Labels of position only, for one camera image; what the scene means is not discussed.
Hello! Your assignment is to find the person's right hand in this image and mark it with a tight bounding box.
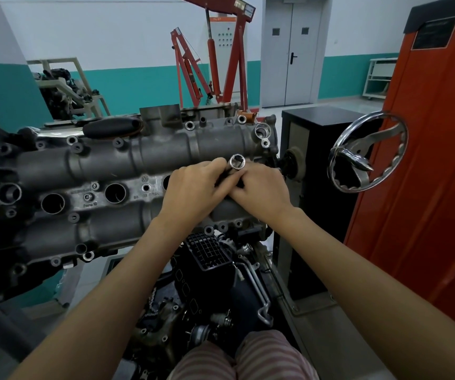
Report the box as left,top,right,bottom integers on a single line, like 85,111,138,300
227,164,296,231

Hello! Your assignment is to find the person's left hand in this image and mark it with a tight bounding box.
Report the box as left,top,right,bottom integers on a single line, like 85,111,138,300
157,157,233,234

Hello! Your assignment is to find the chrome socket wrench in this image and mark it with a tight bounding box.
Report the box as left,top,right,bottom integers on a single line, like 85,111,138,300
215,153,248,190

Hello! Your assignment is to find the person's right forearm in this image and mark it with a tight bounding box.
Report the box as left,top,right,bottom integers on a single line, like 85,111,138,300
268,207,455,380

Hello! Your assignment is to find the person's left forearm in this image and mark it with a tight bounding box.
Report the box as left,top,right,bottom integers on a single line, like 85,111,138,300
9,215,205,380

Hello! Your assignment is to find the black ribbed plastic grille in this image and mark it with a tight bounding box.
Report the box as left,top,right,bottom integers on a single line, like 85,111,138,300
183,232,237,274

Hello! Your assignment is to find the black engine stand column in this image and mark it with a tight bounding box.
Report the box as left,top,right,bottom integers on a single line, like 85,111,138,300
273,105,383,313

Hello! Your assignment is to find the bent metal pipe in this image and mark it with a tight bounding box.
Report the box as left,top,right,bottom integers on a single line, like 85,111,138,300
233,249,274,327

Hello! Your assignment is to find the red engine crane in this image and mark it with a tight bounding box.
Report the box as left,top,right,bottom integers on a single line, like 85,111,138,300
170,0,260,117

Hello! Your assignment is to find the grey metal engine cylinder head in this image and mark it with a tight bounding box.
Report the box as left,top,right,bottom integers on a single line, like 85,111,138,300
0,103,282,302

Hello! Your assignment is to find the dark engine block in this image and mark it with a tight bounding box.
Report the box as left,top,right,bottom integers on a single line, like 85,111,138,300
124,229,291,380

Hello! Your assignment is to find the beige control box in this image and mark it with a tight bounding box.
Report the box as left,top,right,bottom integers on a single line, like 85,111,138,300
207,16,238,96

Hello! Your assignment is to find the grey double door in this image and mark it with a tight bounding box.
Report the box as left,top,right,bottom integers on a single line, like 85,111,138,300
259,0,332,109

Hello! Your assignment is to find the chrome handwheel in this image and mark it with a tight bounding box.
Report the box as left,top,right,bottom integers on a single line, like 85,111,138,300
327,111,409,194

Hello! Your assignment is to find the white shelf rack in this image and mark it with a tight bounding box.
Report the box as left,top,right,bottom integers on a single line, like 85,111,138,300
362,58,399,101

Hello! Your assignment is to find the engine on beige stand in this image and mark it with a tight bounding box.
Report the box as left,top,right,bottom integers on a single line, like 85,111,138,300
26,57,111,124

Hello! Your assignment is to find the person's right leg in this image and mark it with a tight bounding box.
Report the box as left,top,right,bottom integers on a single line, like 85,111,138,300
234,329,320,380

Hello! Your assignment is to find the person's leg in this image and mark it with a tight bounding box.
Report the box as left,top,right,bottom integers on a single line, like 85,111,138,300
169,339,239,380
234,329,320,380

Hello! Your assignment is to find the person's left leg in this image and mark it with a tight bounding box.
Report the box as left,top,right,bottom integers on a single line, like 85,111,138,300
169,339,239,380

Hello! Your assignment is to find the orange metal cabinet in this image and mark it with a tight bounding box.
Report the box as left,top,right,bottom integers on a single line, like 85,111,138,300
344,0,455,341

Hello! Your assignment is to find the black cabinet plaque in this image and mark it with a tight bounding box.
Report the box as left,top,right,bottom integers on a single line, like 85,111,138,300
411,16,455,51

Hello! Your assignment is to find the black rubber hose piece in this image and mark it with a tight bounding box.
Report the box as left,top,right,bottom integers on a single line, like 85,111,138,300
82,116,146,140

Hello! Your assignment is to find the grey stand base plate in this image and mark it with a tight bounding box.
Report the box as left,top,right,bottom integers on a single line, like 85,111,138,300
267,253,388,380

